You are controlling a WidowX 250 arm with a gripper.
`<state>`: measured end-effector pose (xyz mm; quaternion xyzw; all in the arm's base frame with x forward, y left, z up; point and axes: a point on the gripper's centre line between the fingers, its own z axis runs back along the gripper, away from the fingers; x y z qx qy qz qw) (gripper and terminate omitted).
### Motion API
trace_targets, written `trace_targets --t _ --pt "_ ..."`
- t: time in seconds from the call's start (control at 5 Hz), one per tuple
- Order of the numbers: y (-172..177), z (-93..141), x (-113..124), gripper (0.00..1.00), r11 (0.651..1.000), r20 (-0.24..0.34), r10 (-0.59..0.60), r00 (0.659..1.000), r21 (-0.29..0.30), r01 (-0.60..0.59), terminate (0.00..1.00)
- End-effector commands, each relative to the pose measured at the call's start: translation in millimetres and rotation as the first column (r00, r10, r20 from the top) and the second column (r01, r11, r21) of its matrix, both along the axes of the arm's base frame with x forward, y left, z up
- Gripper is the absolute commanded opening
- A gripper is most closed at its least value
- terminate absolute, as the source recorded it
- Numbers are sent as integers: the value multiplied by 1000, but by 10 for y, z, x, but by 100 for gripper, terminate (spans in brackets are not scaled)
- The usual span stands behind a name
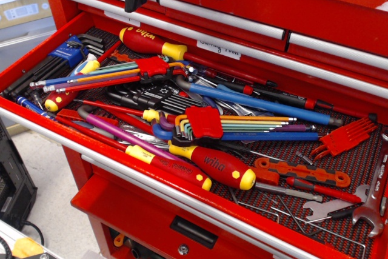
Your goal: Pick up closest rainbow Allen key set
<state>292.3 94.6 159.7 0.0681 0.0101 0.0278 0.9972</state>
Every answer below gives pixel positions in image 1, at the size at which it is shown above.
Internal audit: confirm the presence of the rainbow allen key set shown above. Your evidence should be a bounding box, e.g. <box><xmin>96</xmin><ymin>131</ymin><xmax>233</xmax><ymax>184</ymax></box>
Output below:
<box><xmin>151</xmin><ymin>106</ymin><xmax>322</xmax><ymax>146</ymax></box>
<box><xmin>30</xmin><ymin>56</ymin><xmax>189</xmax><ymax>93</ymax></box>

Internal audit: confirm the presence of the black Allen key set blue holder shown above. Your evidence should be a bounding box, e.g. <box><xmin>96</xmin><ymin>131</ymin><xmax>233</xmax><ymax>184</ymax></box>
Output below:
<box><xmin>2</xmin><ymin>34</ymin><xmax>104</xmax><ymax>99</ymax></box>

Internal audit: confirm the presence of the black Torx key set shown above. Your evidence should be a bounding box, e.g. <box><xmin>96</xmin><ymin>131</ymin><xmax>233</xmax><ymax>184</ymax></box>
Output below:
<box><xmin>105</xmin><ymin>84</ymin><xmax>207</xmax><ymax>115</ymax></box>

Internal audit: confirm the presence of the large purple Allen key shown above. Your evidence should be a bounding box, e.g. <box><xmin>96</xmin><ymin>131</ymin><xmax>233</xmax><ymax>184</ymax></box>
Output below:
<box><xmin>77</xmin><ymin>106</ymin><xmax>186</xmax><ymax>163</ymax></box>

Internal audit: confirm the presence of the large blue Allen key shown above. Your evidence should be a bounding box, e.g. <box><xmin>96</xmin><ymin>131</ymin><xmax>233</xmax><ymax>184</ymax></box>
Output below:
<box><xmin>176</xmin><ymin>75</ymin><xmax>344</xmax><ymax>127</ymax></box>

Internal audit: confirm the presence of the red plastic key holder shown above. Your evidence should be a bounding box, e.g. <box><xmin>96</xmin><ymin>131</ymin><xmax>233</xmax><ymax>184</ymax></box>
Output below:
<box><xmin>311</xmin><ymin>117</ymin><xmax>377</xmax><ymax>161</ymax></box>

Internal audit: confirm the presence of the large red yellow Wiha screwdriver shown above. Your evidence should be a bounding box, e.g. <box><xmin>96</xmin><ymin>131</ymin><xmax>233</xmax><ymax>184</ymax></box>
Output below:
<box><xmin>119</xmin><ymin>27</ymin><xmax>278</xmax><ymax>88</ymax></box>

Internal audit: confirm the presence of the small red yellow Wiha screwdriver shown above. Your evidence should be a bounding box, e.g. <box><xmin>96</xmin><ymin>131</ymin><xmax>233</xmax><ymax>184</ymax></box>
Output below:
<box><xmin>44</xmin><ymin>53</ymin><xmax>101</xmax><ymax>112</ymax></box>

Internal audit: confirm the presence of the thin red screwdriver yellow collar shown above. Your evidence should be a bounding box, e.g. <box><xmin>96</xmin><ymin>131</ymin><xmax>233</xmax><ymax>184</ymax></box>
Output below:
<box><xmin>74</xmin><ymin>98</ymin><xmax>176</xmax><ymax>123</ymax></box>

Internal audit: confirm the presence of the blue pen screwdriver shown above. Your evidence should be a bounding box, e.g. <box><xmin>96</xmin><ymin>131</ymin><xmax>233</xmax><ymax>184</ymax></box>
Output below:
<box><xmin>16</xmin><ymin>96</ymin><xmax>55</xmax><ymax>120</ymax></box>

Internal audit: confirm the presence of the red tool chest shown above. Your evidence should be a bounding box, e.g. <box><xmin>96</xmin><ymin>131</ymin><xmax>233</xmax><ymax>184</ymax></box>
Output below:
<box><xmin>1</xmin><ymin>0</ymin><xmax>387</xmax><ymax>258</ymax></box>

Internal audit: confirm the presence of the red yellow Wiha screwdriver front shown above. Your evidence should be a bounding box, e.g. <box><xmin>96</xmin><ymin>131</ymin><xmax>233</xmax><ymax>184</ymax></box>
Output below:
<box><xmin>169</xmin><ymin>141</ymin><xmax>256</xmax><ymax>190</ymax></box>

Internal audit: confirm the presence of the slim red yellow screwdriver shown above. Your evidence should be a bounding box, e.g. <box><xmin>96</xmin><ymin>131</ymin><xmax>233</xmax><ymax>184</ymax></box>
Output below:
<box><xmin>56</xmin><ymin>115</ymin><xmax>213</xmax><ymax>192</ymax></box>

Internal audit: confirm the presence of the black red precision screwdriver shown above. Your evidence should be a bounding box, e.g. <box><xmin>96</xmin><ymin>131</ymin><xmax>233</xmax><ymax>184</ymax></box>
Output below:
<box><xmin>206</xmin><ymin>77</ymin><xmax>333</xmax><ymax>109</ymax></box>

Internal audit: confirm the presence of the black box on floor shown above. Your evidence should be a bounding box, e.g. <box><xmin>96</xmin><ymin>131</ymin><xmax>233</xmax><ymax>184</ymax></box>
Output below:
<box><xmin>1</xmin><ymin>123</ymin><xmax>38</xmax><ymax>230</ymax></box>

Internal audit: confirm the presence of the small red precision screwdriver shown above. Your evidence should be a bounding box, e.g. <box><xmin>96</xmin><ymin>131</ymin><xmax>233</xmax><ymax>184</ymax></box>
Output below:
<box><xmin>286</xmin><ymin>177</ymin><xmax>362</xmax><ymax>204</ymax></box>

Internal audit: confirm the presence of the silver hex bit shaft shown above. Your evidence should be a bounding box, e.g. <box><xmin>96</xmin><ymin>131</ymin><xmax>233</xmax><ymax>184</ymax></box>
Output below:
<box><xmin>255</xmin><ymin>182</ymin><xmax>323</xmax><ymax>202</ymax></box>

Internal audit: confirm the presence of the orange black flat tool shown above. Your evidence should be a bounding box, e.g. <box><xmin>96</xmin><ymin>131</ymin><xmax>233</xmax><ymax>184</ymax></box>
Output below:
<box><xmin>254</xmin><ymin>158</ymin><xmax>351</xmax><ymax>188</ymax></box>

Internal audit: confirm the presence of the flat thin steel spanner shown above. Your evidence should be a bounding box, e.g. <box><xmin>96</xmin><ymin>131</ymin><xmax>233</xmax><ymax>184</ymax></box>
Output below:
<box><xmin>303</xmin><ymin>184</ymin><xmax>370</xmax><ymax>221</ymax></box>

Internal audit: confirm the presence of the steel open-end wrench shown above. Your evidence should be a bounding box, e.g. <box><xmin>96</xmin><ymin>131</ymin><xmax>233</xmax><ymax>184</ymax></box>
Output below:
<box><xmin>352</xmin><ymin>134</ymin><xmax>387</xmax><ymax>238</ymax></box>

